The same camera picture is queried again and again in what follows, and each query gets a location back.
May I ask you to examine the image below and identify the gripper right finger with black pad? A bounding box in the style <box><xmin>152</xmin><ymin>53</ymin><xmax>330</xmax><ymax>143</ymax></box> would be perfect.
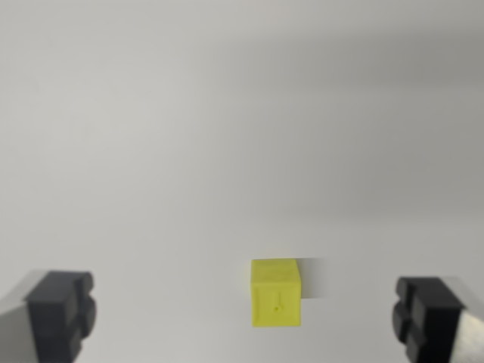
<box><xmin>391</xmin><ymin>275</ymin><xmax>484</xmax><ymax>363</ymax></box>

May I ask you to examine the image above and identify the yellow cube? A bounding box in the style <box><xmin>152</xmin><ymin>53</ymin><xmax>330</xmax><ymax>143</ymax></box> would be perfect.
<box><xmin>250</xmin><ymin>258</ymin><xmax>303</xmax><ymax>327</ymax></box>

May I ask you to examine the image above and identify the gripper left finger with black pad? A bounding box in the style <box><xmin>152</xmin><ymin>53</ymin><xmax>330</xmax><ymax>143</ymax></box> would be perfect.
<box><xmin>0</xmin><ymin>268</ymin><xmax>98</xmax><ymax>363</ymax></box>

